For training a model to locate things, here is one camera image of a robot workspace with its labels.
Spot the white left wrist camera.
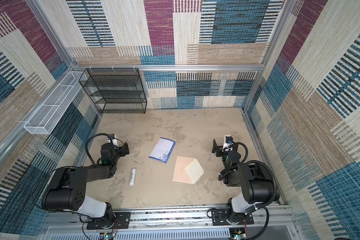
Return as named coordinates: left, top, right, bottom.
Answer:
left=108, top=134, right=119, bottom=147

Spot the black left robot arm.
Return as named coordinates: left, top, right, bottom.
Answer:
left=41, top=143, right=130, bottom=229

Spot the blue bordered white letter paper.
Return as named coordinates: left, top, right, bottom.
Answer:
left=149, top=138, right=176, bottom=164

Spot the pink envelope with flap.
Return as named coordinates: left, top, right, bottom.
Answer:
left=173, top=157, right=204, bottom=184

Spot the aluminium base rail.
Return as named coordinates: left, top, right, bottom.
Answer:
left=38, top=203, right=304, bottom=240

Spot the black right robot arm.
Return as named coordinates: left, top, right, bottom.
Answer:
left=209, top=136, right=280, bottom=226

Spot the white wire mesh basket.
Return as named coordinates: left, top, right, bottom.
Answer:
left=24, top=71, right=83, bottom=135

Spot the white glue stick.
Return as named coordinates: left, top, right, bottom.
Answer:
left=129, top=168, right=137, bottom=186

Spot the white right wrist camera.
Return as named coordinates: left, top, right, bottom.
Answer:
left=223, top=135, right=234, bottom=152

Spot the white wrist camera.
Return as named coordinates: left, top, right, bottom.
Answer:
left=223, top=135, right=234, bottom=152
left=108, top=134, right=119, bottom=147

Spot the black wire shelf rack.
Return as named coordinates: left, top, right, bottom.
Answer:
left=79, top=68, right=147, bottom=114

